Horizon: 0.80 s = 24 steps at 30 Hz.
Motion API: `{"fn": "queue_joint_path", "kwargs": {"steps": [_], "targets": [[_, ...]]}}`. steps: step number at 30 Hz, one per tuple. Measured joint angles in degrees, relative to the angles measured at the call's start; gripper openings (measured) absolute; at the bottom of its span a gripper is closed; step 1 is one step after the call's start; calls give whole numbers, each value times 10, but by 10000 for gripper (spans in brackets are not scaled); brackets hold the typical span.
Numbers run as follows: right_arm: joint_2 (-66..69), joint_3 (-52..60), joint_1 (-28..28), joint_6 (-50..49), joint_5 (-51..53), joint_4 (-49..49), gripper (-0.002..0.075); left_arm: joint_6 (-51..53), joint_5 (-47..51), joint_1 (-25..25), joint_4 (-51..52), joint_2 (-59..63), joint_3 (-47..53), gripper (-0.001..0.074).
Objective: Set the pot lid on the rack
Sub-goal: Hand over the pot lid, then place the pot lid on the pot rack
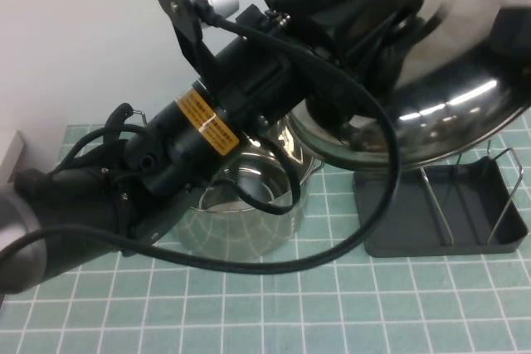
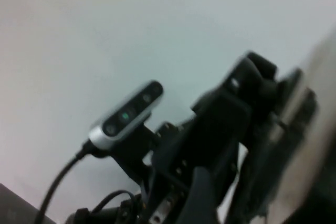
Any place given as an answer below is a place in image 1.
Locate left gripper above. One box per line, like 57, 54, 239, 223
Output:
147, 0, 406, 164

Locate stainless steel lid black knob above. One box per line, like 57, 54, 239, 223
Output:
290, 0, 531, 173

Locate dark grey lid rack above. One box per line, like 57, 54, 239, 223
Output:
352, 144, 529, 258

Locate green checked tablecloth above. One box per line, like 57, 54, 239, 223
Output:
0, 109, 531, 354

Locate white box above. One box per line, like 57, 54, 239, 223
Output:
0, 129, 31, 183

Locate thick black cable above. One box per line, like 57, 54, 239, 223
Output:
0, 7, 400, 284

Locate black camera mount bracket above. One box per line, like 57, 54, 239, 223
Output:
168, 0, 219, 81

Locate thin black cable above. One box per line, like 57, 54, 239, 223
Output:
215, 138, 302, 211

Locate stainless steel pot black handles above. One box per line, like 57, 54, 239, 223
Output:
105, 103, 325, 264

